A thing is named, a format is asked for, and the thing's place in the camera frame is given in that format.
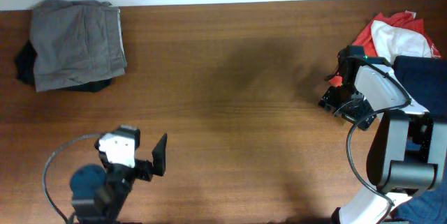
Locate white cloth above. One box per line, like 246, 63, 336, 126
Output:
371, 20, 432, 64

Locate navy blue garment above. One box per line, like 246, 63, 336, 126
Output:
392, 56, 446, 224

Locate folded black garment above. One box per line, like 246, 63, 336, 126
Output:
14, 40, 112, 93

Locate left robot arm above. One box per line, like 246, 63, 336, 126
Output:
70, 132, 168, 223

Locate grey shorts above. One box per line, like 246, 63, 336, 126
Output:
29, 0, 127, 92

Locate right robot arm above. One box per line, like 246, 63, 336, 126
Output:
319, 45, 446, 223

